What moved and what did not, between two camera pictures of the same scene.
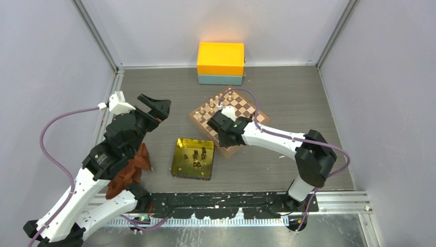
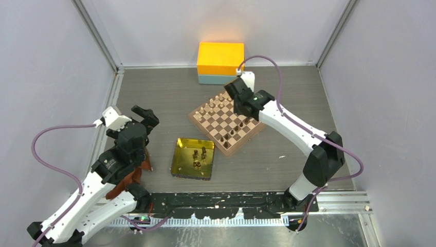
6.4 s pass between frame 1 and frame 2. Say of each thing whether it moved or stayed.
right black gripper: moved
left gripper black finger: moved
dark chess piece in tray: stayed
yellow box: stayed
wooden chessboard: stayed
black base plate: stayed
